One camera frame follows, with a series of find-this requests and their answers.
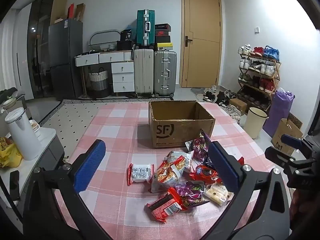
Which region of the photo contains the large purple candy bag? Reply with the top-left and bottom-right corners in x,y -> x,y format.
185,130 -> 213,163

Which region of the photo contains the red barcode snack packet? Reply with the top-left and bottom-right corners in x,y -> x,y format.
146,187 -> 188,223

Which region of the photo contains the grey white laundry basket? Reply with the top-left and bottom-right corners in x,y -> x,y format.
89,67 -> 110,98

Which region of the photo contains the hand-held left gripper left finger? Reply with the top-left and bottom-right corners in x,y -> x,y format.
22,139 -> 113,240

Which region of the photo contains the scattered pile of shoes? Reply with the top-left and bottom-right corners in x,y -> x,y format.
202,85 -> 242,124

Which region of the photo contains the brown folded cardboard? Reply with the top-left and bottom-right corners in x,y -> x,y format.
76,3 -> 85,22

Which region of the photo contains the white cheese stick packet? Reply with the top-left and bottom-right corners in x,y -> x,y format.
204,184 -> 234,207

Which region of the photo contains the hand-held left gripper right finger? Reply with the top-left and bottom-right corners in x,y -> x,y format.
200,141 -> 293,240

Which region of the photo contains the black phone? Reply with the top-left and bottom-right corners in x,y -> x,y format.
9,170 -> 20,202

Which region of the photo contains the beige suitcase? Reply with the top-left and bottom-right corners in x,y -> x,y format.
134,48 -> 154,98

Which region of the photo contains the small plain cardboard box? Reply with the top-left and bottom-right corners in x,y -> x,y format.
229,98 -> 249,115

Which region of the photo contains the white wardrobe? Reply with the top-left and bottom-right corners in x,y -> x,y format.
11,4 -> 34,100

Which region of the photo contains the teal suitcase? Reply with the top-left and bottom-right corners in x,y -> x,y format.
137,9 -> 155,47

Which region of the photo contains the white dotted rug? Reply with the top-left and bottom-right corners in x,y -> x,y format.
37,99 -> 150,155

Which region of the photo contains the white orange noodle snack bag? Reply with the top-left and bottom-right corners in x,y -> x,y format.
151,151 -> 194,193

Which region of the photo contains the yellow black shoe box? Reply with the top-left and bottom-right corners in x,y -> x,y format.
156,42 -> 174,52

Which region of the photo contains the red cookie packet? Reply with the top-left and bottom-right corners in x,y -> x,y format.
189,164 -> 223,184

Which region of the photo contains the small purple silver snack packet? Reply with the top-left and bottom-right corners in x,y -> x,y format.
175,181 -> 210,208

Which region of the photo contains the silver suitcase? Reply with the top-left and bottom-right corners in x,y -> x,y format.
154,50 -> 177,98

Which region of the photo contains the cream trash bin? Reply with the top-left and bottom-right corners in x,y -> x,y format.
243,107 -> 268,139

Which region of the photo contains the cat print cardboard box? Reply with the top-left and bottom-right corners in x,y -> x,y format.
271,114 -> 304,155

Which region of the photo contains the dark grey fridge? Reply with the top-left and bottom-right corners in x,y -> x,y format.
48,18 -> 83,100

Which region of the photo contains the black glass cabinet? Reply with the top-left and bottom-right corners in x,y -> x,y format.
26,0 -> 57,99

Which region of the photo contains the white drawer desk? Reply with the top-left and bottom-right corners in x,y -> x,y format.
74,50 -> 135,98

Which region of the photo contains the brown cardboard box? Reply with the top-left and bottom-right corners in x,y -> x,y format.
148,100 -> 216,148

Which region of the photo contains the white jug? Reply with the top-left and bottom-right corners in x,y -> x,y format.
5,107 -> 42,161

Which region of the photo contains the flat cardboard sheet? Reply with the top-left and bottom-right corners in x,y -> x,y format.
50,0 -> 68,25

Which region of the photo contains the yellow plastic bag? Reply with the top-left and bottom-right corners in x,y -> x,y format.
0,136 -> 23,168

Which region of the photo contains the black bag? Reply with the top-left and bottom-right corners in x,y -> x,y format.
117,41 -> 134,51

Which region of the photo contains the grey door mat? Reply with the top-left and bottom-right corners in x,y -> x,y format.
190,87 -> 213,102

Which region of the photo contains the purple gift bag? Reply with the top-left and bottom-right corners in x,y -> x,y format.
262,88 -> 295,138

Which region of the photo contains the white grey side table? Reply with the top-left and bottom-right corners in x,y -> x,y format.
0,126 -> 65,210

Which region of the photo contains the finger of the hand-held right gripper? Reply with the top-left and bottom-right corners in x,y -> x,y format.
264,146 -> 298,170
280,134 -> 312,153

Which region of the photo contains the black box white print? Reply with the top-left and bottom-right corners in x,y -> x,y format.
120,29 -> 132,42

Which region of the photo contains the small white red snack packet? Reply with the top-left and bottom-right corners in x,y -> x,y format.
127,163 -> 155,186

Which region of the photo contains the oval mirror frame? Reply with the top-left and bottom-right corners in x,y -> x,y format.
89,29 -> 122,48

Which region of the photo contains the wooden door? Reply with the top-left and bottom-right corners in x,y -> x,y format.
179,0 -> 222,88

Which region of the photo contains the wooden shoe rack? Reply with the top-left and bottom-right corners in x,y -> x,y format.
236,52 -> 282,113

